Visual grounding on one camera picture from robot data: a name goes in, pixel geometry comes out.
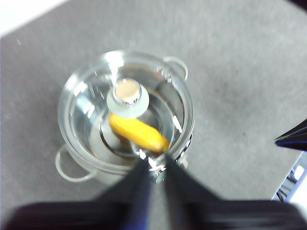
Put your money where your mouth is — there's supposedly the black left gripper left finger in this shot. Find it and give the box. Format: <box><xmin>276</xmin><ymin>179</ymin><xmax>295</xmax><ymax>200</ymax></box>
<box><xmin>4</xmin><ymin>158</ymin><xmax>151</xmax><ymax>230</ymax></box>

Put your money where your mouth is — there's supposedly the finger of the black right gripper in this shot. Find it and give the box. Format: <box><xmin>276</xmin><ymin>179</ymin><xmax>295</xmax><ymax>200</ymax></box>
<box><xmin>275</xmin><ymin>141</ymin><xmax>307</xmax><ymax>152</ymax></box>
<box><xmin>274</xmin><ymin>124</ymin><xmax>307</xmax><ymax>143</ymax></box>

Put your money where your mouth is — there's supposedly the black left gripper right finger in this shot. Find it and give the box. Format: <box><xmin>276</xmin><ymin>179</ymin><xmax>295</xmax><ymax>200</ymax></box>
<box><xmin>164</xmin><ymin>155</ymin><xmax>307</xmax><ymax>230</ymax></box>

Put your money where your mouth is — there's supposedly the yellow corn cob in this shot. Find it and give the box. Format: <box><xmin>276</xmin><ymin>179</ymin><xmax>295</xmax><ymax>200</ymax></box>
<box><xmin>108</xmin><ymin>113</ymin><xmax>170</xmax><ymax>152</ymax></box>

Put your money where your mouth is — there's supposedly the glass lid with green knob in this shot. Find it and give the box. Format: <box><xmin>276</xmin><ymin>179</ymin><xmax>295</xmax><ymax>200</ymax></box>
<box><xmin>57</xmin><ymin>49</ymin><xmax>195</xmax><ymax>173</ymax></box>

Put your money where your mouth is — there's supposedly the sage green electric pot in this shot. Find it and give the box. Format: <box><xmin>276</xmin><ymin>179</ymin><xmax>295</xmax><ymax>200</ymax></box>
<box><xmin>54</xmin><ymin>49</ymin><xmax>196</xmax><ymax>185</ymax></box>

